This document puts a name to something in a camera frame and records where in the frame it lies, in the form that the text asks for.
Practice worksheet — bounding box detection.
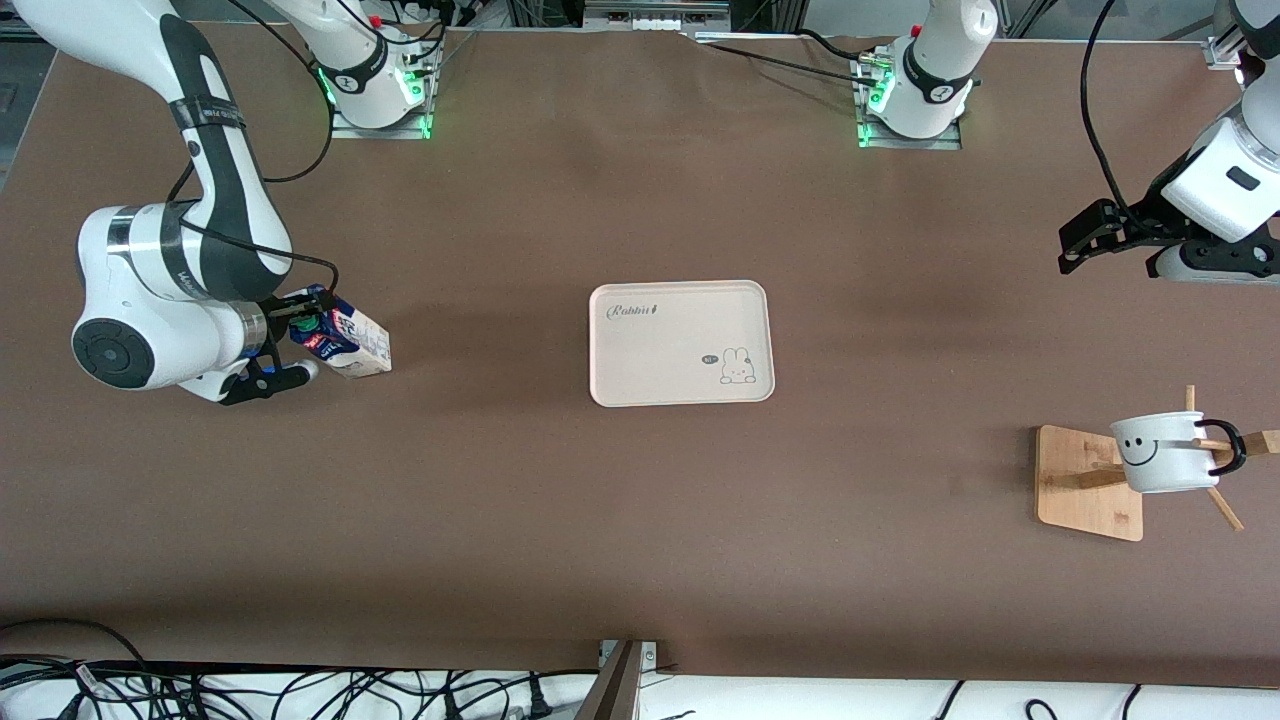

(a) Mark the thin black table cable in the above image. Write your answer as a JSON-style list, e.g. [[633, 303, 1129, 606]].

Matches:
[[690, 35, 881, 89]]

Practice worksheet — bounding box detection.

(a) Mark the white smiley face cup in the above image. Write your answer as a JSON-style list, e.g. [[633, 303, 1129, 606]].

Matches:
[[1110, 411, 1249, 495]]

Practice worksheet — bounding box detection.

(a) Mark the wooden mug stand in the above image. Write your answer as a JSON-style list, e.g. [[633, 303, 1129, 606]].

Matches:
[[1035, 385, 1280, 543]]

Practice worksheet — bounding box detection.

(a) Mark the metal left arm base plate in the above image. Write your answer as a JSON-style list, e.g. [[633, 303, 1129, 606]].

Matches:
[[857, 118, 964, 152]]

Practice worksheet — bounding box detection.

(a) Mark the black cable tangle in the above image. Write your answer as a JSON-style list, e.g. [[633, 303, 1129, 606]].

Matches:
[[0, 618, 601, 720]]

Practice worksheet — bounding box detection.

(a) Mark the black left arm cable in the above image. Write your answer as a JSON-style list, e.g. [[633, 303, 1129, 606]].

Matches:
[[1079, 0, 1147, 223]]

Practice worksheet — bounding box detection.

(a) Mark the silver equipment box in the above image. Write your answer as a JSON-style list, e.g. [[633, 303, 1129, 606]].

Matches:
[[583, 0, 733, 32]]

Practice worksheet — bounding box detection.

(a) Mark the blue white milk carton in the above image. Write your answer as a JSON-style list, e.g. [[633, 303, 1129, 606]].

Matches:
[[288, 285, 393, 380]]

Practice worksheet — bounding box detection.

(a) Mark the beige rabbit print tray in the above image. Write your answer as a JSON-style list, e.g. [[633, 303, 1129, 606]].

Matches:
[[588, 280, 776, 408]]

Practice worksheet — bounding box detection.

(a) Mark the aluminium frame profile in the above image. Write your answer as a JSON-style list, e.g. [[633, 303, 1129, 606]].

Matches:
[[1204, 0, 1253, 71]]

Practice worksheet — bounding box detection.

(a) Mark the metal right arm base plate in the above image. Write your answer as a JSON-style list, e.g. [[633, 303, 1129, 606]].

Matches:
[[328, 98, 434, 141]]

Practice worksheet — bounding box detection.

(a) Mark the thick black table cable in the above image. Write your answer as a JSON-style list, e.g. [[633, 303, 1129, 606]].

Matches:
[[795, 28, 883, 64]]

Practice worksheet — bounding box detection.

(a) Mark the metal table bracket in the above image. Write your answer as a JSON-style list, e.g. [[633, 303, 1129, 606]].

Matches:
[[575, 638, 661, 720]]

